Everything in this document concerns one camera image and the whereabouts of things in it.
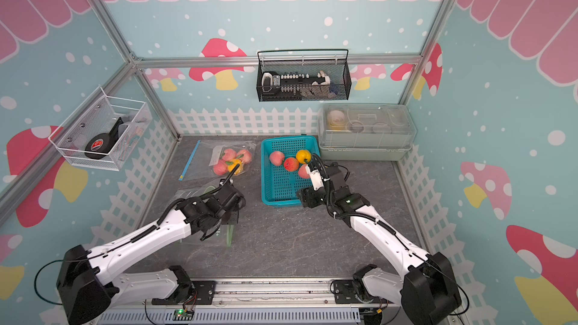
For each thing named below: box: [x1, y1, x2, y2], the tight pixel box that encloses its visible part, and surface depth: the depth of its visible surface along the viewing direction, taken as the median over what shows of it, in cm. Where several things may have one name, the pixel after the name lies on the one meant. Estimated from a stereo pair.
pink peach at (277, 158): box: [269, 150, 286, 167], surface depth 107 cm
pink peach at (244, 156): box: [236, 148, 253, 165], surface depth 108 cm
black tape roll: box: [84, 116, 124, 161], surface depth 71 cm
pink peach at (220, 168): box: [213, 159, 229, 177], surface depth 103 cm
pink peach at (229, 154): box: [222, 148, 237, 161], surface depth 108 cm
